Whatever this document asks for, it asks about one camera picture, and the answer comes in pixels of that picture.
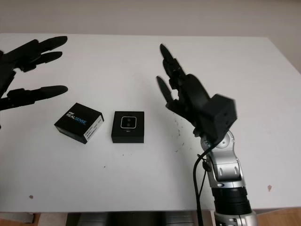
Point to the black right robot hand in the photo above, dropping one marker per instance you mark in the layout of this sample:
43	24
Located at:
192	96

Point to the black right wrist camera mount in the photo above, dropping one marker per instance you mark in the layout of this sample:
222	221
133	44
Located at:
221	115

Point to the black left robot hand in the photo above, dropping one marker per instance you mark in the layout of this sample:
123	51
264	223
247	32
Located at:
23	56

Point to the black box lid with label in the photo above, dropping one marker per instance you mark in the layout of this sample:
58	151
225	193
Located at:
77	117

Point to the small silver black-faced camera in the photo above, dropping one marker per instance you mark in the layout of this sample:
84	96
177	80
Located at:
128	122

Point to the black box base with insert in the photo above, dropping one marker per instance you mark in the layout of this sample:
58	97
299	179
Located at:
128	137

